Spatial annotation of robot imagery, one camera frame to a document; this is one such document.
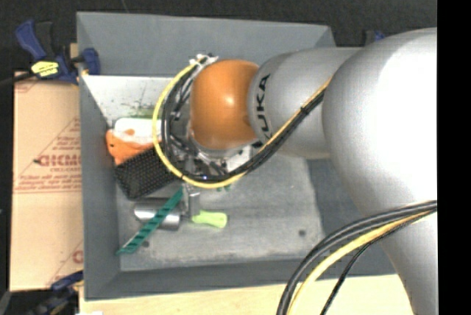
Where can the orange soft toy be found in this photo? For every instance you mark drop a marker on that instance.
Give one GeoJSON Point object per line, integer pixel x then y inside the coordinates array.
{"type": "Point", "coordinates": [123, 149]}

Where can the light green plastic toy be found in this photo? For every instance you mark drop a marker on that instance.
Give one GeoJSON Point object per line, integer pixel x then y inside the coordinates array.
{"type": "Point", "coordinates": [211, 219]}

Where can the white plastic object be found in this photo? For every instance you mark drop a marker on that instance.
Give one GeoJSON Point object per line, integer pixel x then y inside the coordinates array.
{"type": "Point", "coordinates": [138, 124]}

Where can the silver metal cylinder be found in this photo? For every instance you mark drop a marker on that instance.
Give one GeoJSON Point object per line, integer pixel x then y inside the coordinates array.
{"type": "Point", "coordinates": [170, 221]}

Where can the teal toothed plastic strip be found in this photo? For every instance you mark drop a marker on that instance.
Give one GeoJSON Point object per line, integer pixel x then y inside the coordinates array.
{"type": "Point", "coordinates": [154, 221]}

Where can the black perforated block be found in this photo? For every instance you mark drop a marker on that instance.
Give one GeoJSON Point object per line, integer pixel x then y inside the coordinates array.
{"type": "Point", "coordinates": [143, 173]}

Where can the brown cardboard board, red print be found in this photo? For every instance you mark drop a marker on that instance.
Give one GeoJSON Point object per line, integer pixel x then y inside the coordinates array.
{"type": "Point", "coordinates": [44, 218]}

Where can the grey metal bin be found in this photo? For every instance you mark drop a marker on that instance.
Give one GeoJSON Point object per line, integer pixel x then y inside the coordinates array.
{"type": "Point", "coordinates": [257, 218]}

